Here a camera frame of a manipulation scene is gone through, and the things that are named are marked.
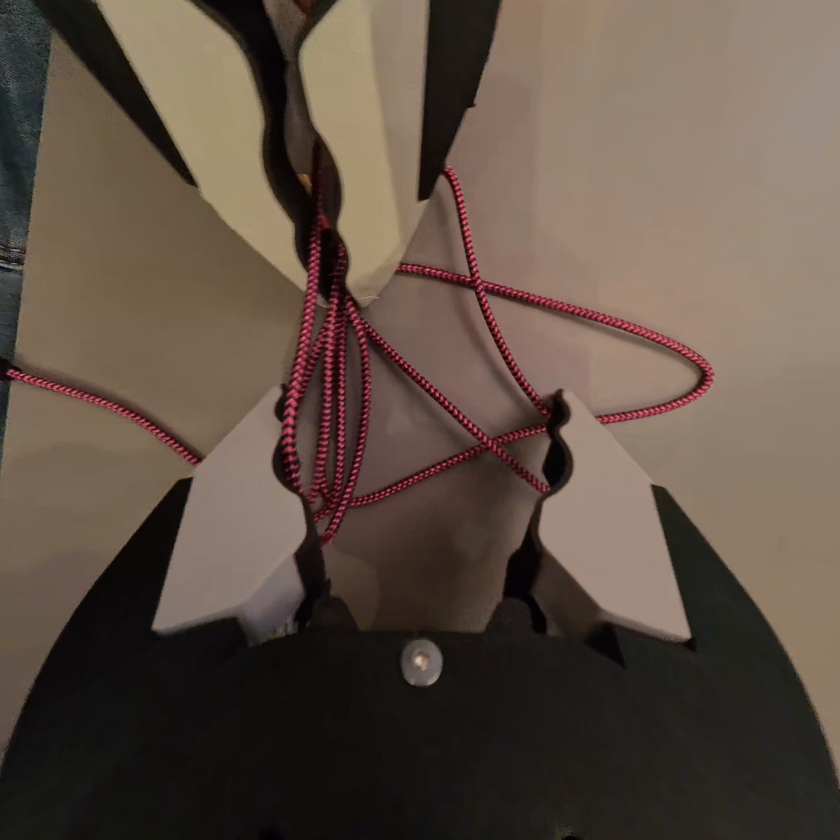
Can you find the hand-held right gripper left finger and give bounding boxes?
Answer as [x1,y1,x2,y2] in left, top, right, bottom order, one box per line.
[153,385,326,634]

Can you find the red braided usb cable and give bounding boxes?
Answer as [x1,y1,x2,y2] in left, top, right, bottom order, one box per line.
[0,164,716,546]

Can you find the person's legs in jeans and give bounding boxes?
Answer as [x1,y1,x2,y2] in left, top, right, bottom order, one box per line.
[0,0,53,434]

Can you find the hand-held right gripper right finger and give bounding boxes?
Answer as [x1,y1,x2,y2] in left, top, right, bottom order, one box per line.
[506,389,693,644]

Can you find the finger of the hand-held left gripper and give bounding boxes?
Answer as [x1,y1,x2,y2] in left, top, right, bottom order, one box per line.
[99,0,353,287]
[297,0,437,308]

